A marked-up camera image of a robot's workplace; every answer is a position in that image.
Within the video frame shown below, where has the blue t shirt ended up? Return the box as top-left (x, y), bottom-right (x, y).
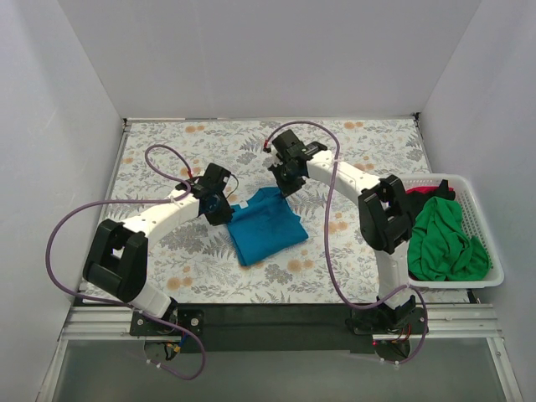
top-left (226, 187), bottom-right (309, 266)

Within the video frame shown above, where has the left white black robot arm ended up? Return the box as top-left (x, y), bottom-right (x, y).
top-left (83, 163), bottom-right (234, 335)

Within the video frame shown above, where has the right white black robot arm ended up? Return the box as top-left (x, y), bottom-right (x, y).
top-left (263, 130), bottom-right (415, 333)

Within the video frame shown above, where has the floral patterned table mat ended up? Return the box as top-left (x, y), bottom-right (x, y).
top-left (106, 119), bottom-right (428, 303)

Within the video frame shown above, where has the magenta t shirt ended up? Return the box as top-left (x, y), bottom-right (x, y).
top-left (406, 186), bottom-right (456, 200)

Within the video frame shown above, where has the black t shirt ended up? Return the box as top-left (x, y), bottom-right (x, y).
top-left (402, 179), bottom-right (451, 222)

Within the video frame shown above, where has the green t shirt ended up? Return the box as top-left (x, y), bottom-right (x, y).
top-left (407, 197), bottom-right (491, 282)

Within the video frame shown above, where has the white plastic laundry basket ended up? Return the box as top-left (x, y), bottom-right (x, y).
top-left (374, 173), bottom-right (504, 290)

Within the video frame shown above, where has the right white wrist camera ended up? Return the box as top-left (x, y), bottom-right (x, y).
top-left (262, 140), bottom-right (281, 167)

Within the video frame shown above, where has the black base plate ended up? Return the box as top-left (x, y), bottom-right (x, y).
top-left (129, 304), bottom-right (430, 362)

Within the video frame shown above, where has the aluminium frame rail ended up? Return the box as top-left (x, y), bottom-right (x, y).
top-left (60, 306), bottom-right (132, 340)

